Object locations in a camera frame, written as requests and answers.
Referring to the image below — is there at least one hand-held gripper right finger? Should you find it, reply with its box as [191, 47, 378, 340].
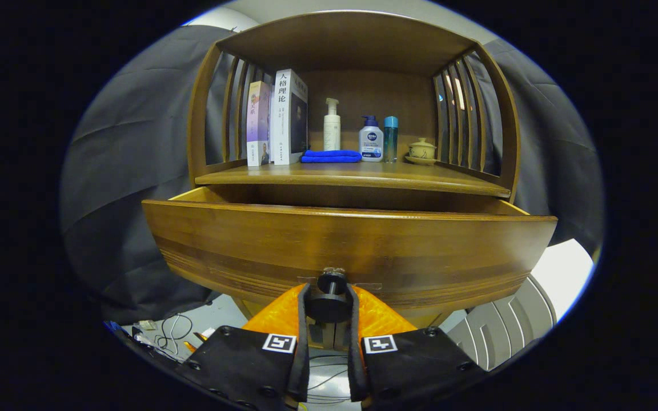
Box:
[345, 284, 487, 410]

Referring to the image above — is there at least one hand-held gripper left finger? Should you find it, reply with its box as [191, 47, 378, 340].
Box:
[175, 283, 311, 411]

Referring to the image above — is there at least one black round drawer knob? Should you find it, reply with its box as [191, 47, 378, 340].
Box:
[306, 267, 354, 323]

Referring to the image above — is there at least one brown wooden drawer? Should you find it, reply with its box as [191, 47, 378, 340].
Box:
[142, 186, 558, 329]

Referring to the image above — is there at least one wooden cabinet countertop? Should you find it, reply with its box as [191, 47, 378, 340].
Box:
[195, 159, 512, 199]

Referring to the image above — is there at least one brown wooden cabinet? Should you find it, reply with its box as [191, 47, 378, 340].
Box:
[186, 10, 521, 329]

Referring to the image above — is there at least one white grey appliance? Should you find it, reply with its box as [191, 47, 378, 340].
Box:
[440, 239, 595, 372]

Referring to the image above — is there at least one beige lidded teacup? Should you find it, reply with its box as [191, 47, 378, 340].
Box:
[404, 138, 438, 166]

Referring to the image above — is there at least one teal slim bottle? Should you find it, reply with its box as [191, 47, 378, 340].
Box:
[384, 116, 399, 164]

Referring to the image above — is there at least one blue folded cloth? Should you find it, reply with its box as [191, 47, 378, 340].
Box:
[300, 150, 363, 164]

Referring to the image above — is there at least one white bottle with blue pump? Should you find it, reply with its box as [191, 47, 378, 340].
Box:
[359, 115, 384, 163]

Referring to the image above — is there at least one purple book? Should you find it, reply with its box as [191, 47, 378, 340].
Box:
[246, 80, 272, 167]

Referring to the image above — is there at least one white thick book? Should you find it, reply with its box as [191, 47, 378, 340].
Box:
[270, 69, 309, 166]

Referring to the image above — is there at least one black floor cable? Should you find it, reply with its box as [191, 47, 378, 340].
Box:
[155, 313, 194, 353]

